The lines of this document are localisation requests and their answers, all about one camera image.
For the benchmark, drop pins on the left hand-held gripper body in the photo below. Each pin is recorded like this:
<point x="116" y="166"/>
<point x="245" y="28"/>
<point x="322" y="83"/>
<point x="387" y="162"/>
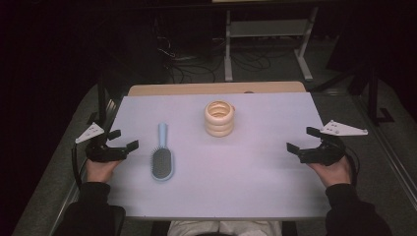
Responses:
<point x="101" y="152"/>

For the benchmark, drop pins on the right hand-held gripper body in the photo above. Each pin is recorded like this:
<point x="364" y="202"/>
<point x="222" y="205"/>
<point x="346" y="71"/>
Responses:
<point x="324" y="150"/>

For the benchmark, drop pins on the light blue hairbrush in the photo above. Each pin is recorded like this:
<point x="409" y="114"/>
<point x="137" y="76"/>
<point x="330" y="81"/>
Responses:
<point x="162" y="160"/>

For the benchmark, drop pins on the cream ringed cup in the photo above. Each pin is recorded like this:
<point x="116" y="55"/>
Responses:
<point x="219" y="118"/>

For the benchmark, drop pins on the person's left hand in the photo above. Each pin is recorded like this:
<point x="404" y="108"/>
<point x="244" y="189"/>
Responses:
<point x="100" y="170"/>

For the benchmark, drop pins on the person's right hand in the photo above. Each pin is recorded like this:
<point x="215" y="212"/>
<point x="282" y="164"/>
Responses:
<point x="334" y="173"/>

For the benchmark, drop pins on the black metal stand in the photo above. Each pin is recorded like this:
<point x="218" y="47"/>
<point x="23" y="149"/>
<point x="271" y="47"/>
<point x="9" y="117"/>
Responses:
<point x="102" y="98"/>
<point x="372" y="95"/>

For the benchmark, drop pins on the white table mat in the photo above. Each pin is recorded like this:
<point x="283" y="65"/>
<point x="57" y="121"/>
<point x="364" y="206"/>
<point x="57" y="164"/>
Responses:
<point x="229" y="170"/>

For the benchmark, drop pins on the person's legs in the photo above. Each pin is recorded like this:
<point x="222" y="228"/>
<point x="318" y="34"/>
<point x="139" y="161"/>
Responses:
<point x="226" y="228"/>

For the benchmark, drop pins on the grey metal stand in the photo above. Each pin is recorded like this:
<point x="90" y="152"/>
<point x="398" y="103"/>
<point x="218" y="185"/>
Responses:
<point x="262" y="29"/>

